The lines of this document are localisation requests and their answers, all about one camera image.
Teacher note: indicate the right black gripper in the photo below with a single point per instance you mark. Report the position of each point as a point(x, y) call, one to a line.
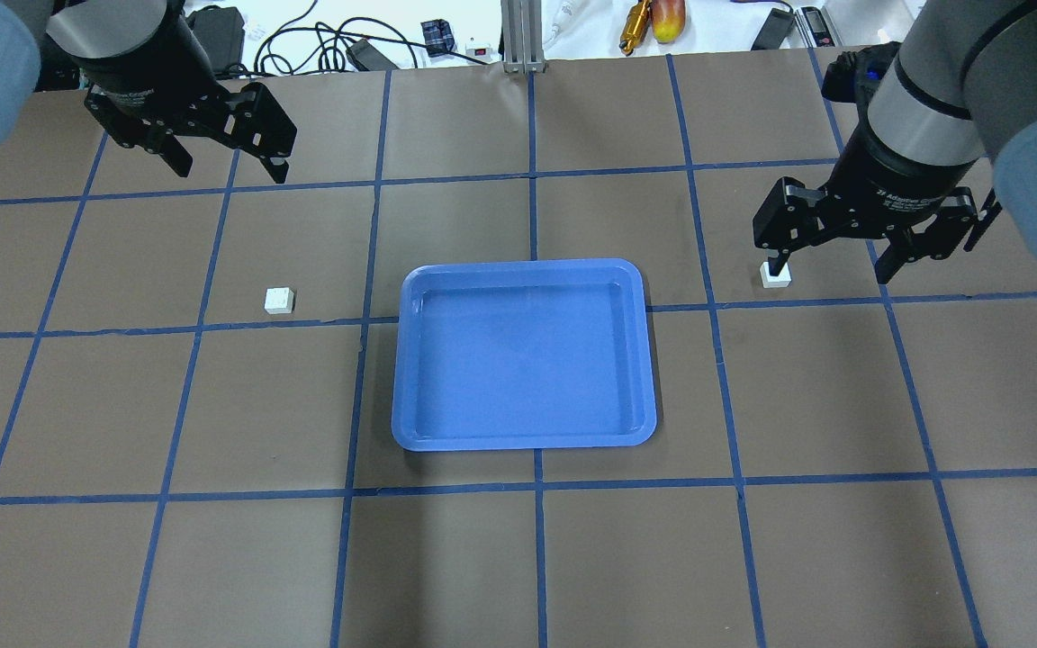
point(889, 178)

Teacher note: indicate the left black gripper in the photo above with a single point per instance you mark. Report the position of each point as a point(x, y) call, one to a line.
point(161, 93)

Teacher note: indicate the white block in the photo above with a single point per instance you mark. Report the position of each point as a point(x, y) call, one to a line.
point(279, 300)
point(771, 280)

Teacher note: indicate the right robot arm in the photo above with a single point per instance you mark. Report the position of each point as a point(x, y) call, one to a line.
point(946, 141)

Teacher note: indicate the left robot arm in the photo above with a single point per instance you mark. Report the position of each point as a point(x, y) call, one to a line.
point(84, 29)

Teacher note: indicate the blue plastic tray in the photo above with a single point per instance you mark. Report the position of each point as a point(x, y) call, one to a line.
point(527, 354)

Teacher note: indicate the black power adapter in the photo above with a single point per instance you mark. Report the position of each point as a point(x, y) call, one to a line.
point(222, 33)

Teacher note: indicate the mango fruit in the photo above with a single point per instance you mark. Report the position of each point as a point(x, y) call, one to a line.
point(669, 19)

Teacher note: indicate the brass cylinder tool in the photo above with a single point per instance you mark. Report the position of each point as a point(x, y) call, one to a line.
point(635, 28)

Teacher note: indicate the wrist camera blue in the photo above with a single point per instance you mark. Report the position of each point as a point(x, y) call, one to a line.
point(853, 78)

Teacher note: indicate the aluminium frame post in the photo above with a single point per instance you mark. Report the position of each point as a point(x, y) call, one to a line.
point(521, 31)

